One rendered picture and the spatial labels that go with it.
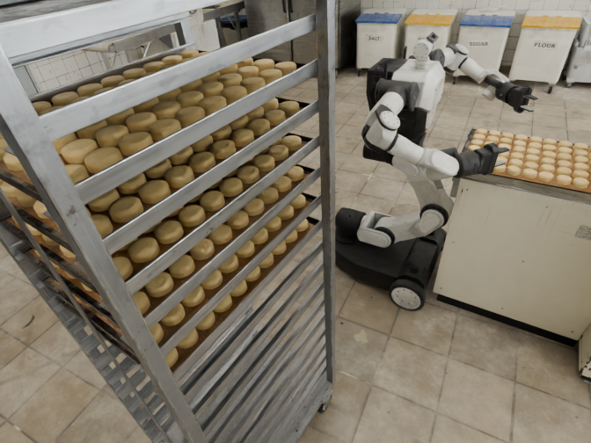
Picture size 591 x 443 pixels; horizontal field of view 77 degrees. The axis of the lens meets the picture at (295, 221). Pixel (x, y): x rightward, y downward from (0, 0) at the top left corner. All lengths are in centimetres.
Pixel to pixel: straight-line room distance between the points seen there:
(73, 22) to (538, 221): 173
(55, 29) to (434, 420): 187
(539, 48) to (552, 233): 365
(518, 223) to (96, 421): 212
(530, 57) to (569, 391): 394
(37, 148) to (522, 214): 171
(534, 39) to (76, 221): 511
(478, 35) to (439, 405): 427
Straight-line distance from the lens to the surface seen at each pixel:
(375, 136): 137
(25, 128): 47
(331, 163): 98
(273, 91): 77
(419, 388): 202
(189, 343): 88
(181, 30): 116
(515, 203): 182
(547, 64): 538
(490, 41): 531
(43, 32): 51
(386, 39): 551
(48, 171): 49
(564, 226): 187
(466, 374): 211
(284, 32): 79
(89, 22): 53
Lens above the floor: 175
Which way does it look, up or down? 39 degrees down
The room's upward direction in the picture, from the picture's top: 5 degrees counter-clockwise
